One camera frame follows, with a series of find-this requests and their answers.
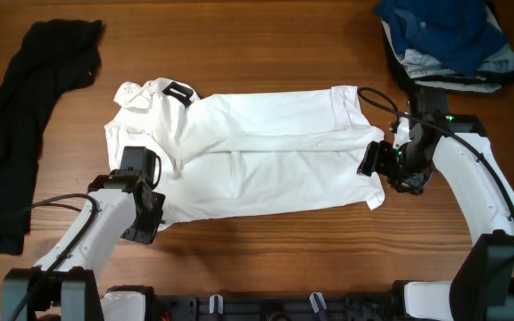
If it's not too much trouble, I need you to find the folded grey garment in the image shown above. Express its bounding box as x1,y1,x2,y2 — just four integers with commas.
380,4,514,95

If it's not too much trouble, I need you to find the left black cable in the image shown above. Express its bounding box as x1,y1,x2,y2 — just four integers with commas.
6,193,102,321

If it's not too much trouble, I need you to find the folded navy blue garment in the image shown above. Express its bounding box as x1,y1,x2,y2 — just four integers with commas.
373,0,509,76

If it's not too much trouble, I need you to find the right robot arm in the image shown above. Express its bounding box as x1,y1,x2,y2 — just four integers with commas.
358,87,514,320

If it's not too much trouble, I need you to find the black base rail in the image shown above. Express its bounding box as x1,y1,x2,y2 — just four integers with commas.
104,292,401,321

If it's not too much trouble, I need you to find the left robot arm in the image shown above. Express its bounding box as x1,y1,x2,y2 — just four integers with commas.
1,146,165,320

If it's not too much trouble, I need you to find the white t-shirt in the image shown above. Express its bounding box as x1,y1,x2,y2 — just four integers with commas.
104,78,385,227

